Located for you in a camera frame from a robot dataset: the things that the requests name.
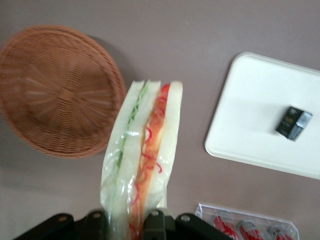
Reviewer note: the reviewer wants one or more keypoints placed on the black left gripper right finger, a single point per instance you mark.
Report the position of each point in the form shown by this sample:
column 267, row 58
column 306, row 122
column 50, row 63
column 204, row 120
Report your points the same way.
column 175, row 226

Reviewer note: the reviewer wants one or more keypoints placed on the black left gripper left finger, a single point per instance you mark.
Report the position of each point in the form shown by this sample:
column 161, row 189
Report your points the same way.
column 65, row 226

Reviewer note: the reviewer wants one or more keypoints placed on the plastic white bread sandwich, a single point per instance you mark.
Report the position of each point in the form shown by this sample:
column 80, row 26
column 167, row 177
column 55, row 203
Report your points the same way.
column 142, row 150

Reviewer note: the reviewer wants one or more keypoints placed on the round brown wicker basket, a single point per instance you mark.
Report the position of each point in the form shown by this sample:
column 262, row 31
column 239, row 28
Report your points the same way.
column 57, row 92

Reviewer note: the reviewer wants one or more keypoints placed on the cream plastic tray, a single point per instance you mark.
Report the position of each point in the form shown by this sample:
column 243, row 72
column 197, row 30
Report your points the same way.
column 260, row 112

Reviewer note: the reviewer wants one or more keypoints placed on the clear acrylic bottle box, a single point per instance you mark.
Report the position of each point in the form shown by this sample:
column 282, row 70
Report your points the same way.
column 250, row 215

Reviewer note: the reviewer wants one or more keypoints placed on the black chocolate box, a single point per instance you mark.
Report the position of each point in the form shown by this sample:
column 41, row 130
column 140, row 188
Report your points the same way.
column 293, row 123

